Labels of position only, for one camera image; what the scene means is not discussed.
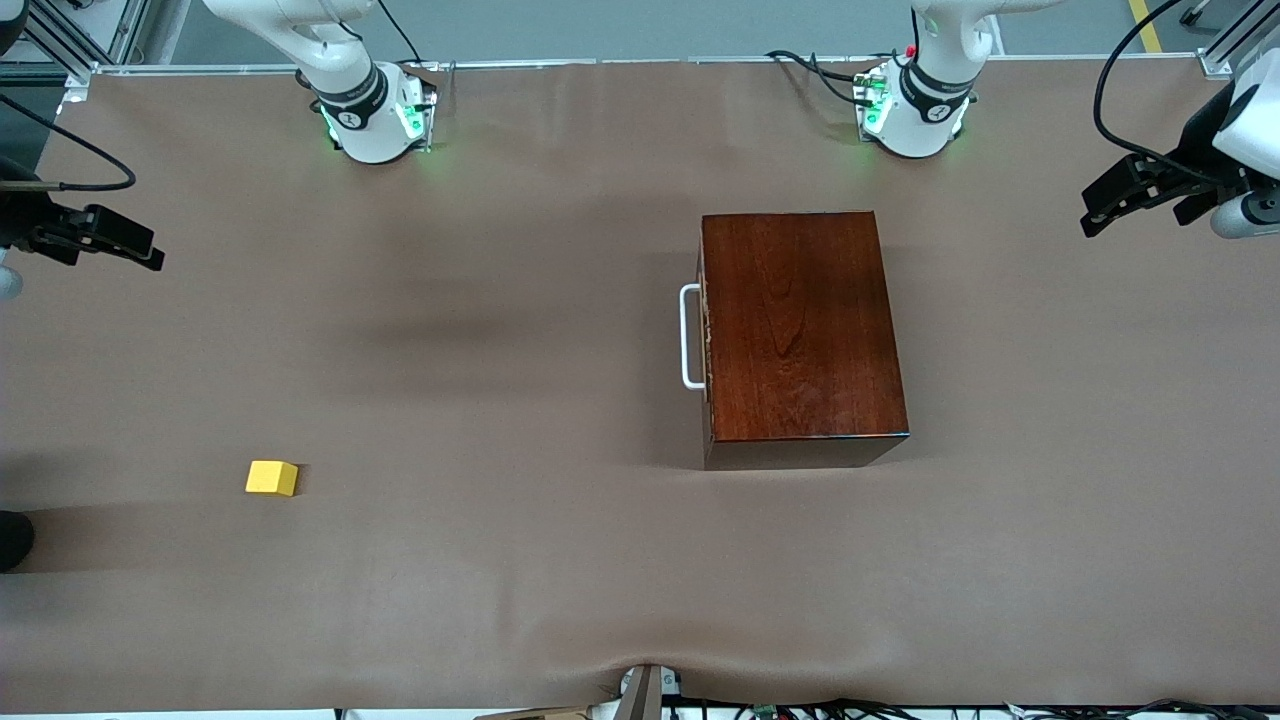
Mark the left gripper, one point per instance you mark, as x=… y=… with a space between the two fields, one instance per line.
x=1203 y=158

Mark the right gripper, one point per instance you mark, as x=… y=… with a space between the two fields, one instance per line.
x=22 y=218

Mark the yellow block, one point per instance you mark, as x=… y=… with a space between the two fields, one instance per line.
x=270 y=478

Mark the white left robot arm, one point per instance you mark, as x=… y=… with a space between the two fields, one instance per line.
x=925 y=110

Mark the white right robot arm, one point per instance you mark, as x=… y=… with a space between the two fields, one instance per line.
x=370 y=120

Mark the black round object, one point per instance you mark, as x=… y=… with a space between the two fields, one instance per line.
x=12 y=542

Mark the dark brown wooden cabinet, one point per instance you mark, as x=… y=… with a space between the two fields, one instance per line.
x=800 y=330

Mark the brown table mat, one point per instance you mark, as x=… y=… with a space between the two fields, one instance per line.
x=500 y=600

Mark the grey metal clamp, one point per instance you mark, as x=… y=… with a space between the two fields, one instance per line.
x=640 y=695

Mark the aluminium frame profile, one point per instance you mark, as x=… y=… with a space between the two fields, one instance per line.
x=1235 y=45
x=130 y=25

